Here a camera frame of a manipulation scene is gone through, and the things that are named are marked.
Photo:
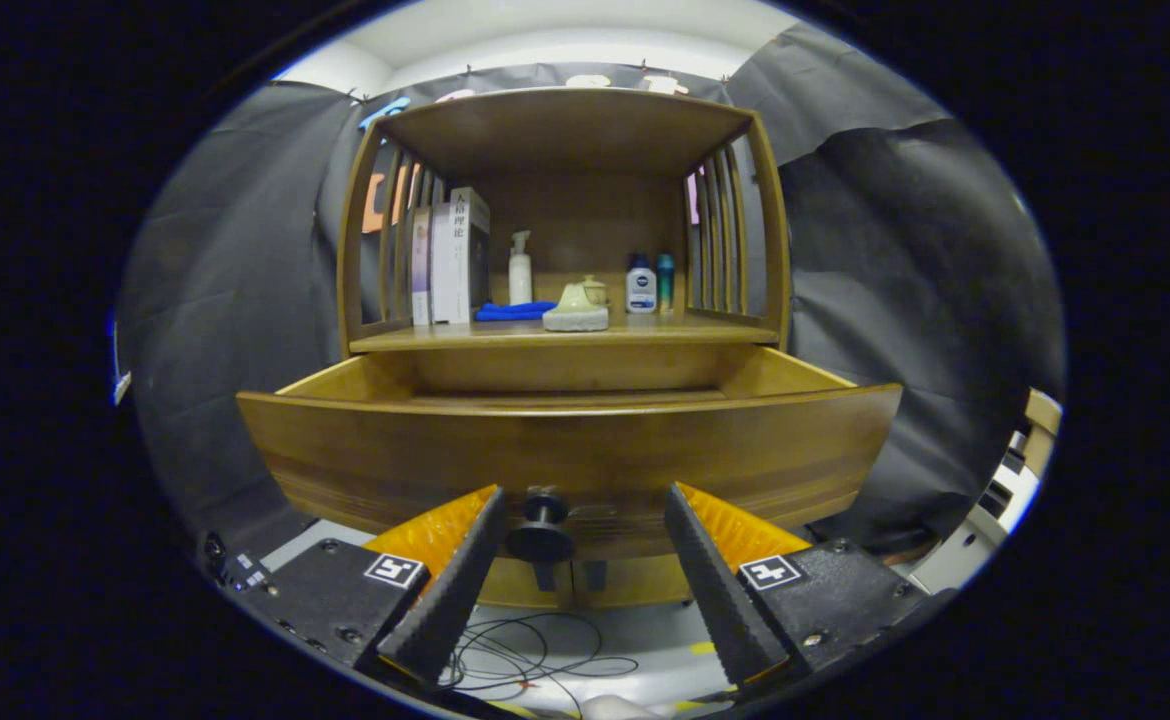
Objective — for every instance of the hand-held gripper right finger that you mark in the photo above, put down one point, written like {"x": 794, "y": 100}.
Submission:
{"x": 725, "y": 600}

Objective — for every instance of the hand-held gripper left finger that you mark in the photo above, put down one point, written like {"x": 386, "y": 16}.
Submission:
{"x": 445, "y": 600}

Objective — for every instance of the wooden drawer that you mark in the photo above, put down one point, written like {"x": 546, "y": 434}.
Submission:
{"x": 585, "y": 450}

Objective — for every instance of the green soap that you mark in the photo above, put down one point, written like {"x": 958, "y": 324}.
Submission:
{"x": 575, "y": 315}

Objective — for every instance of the wooden cabinet door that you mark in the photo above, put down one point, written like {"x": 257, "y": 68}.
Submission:
{"x": 645, "y": 580}
{"x": 515, "y": 592}

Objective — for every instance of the wooden countertop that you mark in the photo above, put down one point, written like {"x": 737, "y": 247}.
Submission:
{"x": 665, "y": 328}

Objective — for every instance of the wooden cabinet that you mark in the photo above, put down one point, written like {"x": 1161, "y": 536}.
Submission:
{"x": 565, "y": 130}

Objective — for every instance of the yellow floor tape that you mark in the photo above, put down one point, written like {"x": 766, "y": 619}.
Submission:
{"x": 703, "y": 648}

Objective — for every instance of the white furniture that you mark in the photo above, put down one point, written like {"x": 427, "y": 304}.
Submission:
{"x": 965, "y": 545}

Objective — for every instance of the blue folded cloth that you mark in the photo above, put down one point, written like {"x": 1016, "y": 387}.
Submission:
{"x": 505, "y": 312}

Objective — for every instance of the teal bottle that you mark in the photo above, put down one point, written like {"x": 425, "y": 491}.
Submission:
{"x": 665, "y": 285}

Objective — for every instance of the white bottle with blue cap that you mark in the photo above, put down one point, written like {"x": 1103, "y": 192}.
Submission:
{"x": 641, "y": 290}

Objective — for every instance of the white pump bottle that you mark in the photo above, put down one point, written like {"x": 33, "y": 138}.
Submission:
{"x": 520, "y": 280}

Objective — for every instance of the thin pale book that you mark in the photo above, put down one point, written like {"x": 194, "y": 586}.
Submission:
{"x": 421, "y": 270}

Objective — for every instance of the beige lidded teacup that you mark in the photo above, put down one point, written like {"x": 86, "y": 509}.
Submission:
{"x": 597, "y": 292}

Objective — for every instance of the thick white book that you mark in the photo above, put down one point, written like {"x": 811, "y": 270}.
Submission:
{"x": 450, "y": 260}

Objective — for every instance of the cardboard box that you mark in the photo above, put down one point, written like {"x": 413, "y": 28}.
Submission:
{"x": 1043, "y": 415}

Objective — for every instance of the black backdrop cloth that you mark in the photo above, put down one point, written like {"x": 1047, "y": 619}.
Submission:
{"x": 215, "y": 300}

